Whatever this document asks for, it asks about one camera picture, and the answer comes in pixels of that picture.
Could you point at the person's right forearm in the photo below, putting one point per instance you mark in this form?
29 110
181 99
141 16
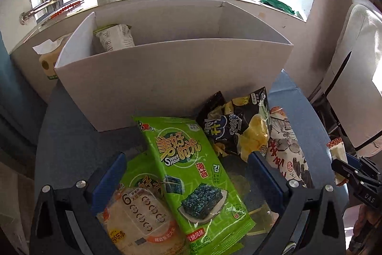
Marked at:
370 225

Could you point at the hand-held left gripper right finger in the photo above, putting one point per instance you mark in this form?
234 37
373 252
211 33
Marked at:
265 180

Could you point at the blue table cloth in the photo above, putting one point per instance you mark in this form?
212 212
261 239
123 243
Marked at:
74 147

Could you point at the white cushioned chair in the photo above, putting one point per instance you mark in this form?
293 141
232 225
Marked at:
358 63

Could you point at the white green snack packet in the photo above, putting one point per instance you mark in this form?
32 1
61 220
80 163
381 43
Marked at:
115 37

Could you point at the white orange rice cracker packet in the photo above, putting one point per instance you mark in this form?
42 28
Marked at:
140 225

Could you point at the blue curtain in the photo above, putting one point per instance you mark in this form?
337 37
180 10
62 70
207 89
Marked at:
15 93

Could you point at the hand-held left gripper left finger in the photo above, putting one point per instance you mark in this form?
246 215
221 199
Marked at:
110 180

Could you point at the white red illustrated snack packet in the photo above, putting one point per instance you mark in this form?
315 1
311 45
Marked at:
286 147

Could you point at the yellow tissue pack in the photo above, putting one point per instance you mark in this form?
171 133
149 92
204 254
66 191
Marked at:
47 63

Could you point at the black potato chips packet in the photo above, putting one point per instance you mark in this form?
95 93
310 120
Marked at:
226 126

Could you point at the white cardboard box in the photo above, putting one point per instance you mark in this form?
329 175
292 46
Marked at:
179 78

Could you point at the large green seaweed snack packet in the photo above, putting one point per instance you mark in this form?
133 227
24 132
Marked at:
185 171

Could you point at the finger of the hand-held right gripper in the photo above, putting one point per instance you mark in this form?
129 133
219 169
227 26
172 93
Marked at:
368 165
343 170

